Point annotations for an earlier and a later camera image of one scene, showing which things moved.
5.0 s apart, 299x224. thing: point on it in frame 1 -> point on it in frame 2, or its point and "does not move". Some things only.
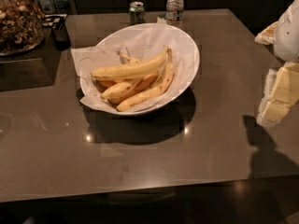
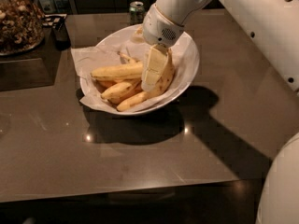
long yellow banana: x=131 y=71 does not move
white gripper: x=288 y=35 -> x=158 y=28
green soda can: x=136 y=13 does not move
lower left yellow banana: x=117 y=91 does not move
